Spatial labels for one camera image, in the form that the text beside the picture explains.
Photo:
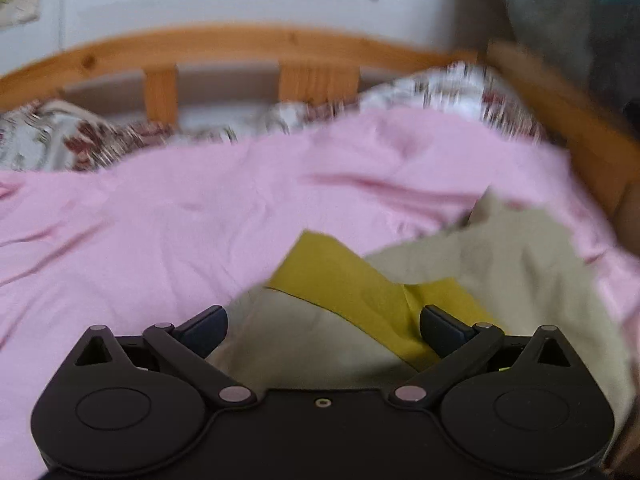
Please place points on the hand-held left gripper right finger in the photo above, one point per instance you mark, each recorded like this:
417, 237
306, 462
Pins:
442, 332

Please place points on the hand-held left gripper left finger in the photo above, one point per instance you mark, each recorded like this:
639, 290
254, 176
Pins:
205, 332

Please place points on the olive brown beige garment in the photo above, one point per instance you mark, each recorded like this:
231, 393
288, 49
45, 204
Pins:
500, 280

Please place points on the pink blanket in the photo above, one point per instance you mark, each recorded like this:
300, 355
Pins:
175, 220

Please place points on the floral pillow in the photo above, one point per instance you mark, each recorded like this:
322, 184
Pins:
90, 135

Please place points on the grey cloth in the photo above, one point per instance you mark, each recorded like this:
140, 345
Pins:
560, 20

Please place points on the wooden bed frame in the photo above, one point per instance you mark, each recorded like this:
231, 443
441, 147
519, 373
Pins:
240, 42

